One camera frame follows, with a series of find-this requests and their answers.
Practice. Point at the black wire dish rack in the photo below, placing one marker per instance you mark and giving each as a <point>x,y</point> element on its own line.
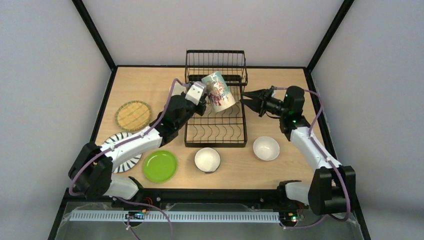
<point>227,128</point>

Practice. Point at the plain white bowl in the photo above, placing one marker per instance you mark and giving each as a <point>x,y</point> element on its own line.
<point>266,148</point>

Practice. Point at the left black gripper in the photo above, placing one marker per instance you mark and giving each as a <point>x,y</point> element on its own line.
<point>201,105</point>

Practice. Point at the black rimmed white bowl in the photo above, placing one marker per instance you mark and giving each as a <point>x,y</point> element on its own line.
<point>207,160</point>

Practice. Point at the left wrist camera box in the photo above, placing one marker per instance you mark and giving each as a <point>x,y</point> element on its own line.
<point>195,93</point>

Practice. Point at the blue striped white plate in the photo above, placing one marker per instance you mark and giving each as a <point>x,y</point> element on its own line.
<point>128,164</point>

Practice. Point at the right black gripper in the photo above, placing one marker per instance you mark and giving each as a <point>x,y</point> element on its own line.
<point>265,103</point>

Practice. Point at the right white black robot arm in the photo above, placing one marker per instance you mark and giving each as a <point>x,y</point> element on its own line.
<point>333,186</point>

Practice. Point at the green plastic plate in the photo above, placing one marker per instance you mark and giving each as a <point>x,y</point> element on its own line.
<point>160,166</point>

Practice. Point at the yellow ceramic mug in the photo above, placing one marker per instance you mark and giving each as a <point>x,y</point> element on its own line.
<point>178,89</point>

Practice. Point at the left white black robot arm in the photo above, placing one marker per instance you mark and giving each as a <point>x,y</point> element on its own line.
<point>92,173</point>

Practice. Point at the white slotted cable duct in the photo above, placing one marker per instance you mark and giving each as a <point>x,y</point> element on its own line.
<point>174,216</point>

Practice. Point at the woven bamboo plate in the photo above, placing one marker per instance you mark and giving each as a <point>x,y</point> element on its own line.
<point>133,116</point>

